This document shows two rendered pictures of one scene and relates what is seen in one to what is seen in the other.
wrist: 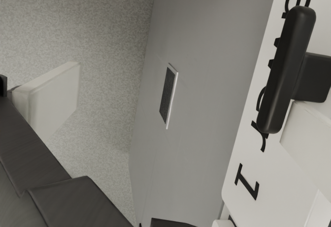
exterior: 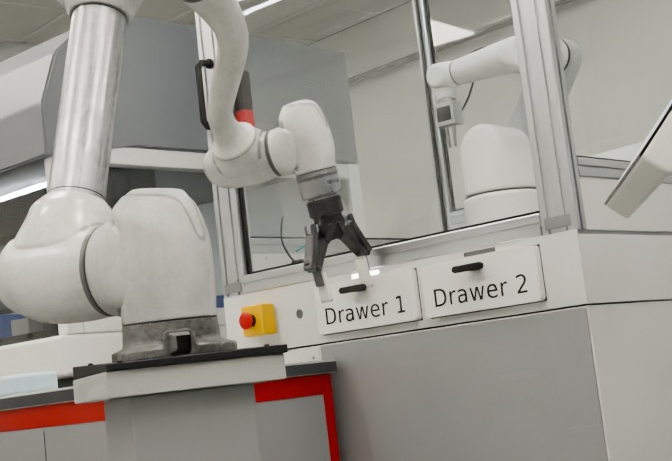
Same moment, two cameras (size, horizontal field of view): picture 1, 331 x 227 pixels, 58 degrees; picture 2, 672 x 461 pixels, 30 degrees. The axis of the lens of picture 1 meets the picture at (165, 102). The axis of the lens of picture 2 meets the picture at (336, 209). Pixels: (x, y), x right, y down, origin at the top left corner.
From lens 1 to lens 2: 2.70 m
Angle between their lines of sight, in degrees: 99
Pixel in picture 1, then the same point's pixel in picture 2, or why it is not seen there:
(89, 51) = not seen: outside the picture
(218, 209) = (437, 330)
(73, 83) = (325, 295)
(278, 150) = (383, 295)
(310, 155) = (363, 271)
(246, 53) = (376, 352)
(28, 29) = not seen: outside the picture
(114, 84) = not seen: outside the picture
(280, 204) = (393, 284)
